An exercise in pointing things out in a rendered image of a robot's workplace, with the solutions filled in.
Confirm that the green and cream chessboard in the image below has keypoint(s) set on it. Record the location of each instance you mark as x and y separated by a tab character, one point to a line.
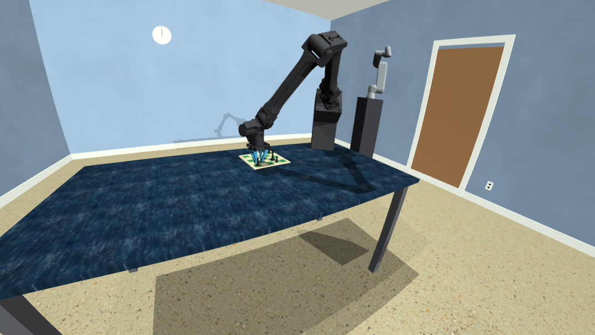
266	162

